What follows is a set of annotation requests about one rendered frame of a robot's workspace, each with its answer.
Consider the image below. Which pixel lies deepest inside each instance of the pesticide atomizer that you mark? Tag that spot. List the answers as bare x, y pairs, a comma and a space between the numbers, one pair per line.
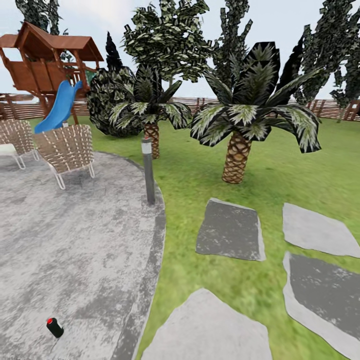
55, 327

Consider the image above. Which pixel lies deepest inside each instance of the garden chair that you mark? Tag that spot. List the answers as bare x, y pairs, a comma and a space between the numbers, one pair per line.
15, 138
66, 149

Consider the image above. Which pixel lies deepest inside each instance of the bush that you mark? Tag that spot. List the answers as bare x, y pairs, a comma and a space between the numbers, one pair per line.
246, 106
103, 94
150, 103

